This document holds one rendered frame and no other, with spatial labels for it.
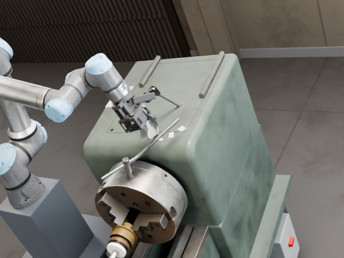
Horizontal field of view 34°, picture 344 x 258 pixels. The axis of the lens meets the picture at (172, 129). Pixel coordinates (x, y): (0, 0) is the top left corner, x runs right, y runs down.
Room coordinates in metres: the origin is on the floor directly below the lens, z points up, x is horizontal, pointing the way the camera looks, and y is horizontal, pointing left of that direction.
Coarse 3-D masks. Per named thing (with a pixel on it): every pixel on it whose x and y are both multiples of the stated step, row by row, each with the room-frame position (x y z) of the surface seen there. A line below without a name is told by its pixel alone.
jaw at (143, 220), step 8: (144, 216) 1.45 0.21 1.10; (152, 216) 1.43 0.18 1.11; (160, 216) 1.41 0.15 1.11; (168, 216) 1.41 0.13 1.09; (136, 224) 1.43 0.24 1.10; (144, 224) 1.41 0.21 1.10; (152, 224) 1.41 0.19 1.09; (160, 224) 1.39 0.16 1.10; (136, 232) 1.40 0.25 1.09; (144, 232) 1.41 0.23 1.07
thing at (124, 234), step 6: (126, 222) 1.45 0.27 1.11; (114, 228) 1.44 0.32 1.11; (120, 228) 1.42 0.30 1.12; (126, 228) 1.41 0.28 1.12; (114, 234) 1.41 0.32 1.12; (120, 234) 1.39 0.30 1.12; (126, 234) 1.39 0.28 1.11; (132, 234) 1.40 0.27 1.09; (114, 240) 1.38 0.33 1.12; (120, 240) 1.38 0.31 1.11; (126, 240) 1.38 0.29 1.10; (132, 240) 1.39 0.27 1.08; (126, 246) 1.37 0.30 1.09; (132, 246) 1.39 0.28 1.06; (126, 252) 1.36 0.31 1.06
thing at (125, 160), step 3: (123, 159) 1.51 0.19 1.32; (126, 159) 1.50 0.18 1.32; (123, 162) 1.50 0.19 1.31; (126, 162) 1.50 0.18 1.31; (129, 162) 1.50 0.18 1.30; (126, 165) 1.50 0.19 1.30; (129, 165) 1.50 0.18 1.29; (126, 168) 1.50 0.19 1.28; (129, 168) 1.50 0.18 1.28; (126, 171) 1.50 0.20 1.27; (129, 171) 1.50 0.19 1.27; (129, 174) 1.51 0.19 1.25; (129, 177) 1.51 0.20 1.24; (132, 177) 1.51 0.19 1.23
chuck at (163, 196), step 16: (112, 176) 1.57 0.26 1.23; (144, 176) 1.51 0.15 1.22; (112, 192) 1.52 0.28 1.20; (128, 192) 1.48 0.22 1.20; (144, 192) 1.44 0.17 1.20; (160, 192) 1.45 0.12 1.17; (176, 192) 1.47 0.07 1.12; (144, 208) 1.46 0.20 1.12; (160, 208) 1.42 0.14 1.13; (176, 208) 1.44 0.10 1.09; (176, 224) 1.41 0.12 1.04; (144, 240) 1.51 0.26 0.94; (160, 240) 1.46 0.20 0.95
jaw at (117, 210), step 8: (104, 192) 1.54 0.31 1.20; (104, 200) 1.50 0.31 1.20; (112, 200) 1.51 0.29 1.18; (104, 208) 1.51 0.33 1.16; (112, 208) 1.48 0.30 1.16; (120, 208) 1.49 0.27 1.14; (128, 208) 1.50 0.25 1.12; (112, 216) 1.47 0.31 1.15; (120, 216) 1.47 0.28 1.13; (112, 224) 1.45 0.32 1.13; (120, 224) 1.44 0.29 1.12
